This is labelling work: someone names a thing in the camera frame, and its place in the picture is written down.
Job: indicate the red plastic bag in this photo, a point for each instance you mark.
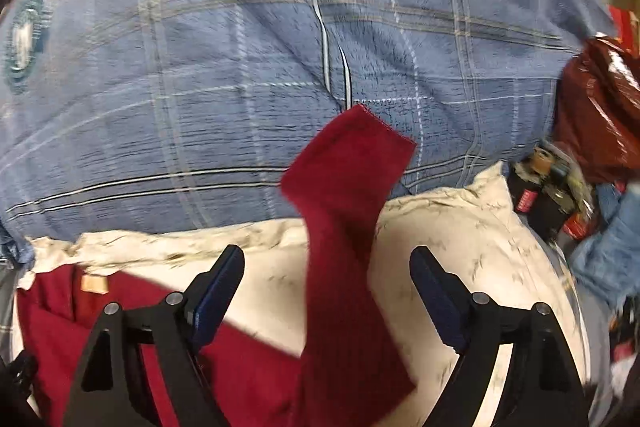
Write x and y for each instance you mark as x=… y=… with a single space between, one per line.
x=595 y=117

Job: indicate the red box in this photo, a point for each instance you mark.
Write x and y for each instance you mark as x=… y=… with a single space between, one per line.
x=625 y=23

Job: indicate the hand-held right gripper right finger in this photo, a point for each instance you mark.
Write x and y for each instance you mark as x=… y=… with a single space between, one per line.
x=442 y=302

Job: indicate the dark red garment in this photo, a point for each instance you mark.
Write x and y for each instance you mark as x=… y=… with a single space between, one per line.
x=345 y=217

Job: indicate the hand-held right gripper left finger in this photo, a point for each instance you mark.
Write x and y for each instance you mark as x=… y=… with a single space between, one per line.
x=212 y=302

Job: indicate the cream leaf-print pillow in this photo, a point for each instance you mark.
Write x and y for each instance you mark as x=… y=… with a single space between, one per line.
x=500 y=257

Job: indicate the blue denim cloth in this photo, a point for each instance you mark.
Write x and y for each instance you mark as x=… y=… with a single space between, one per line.
x=610 y=242

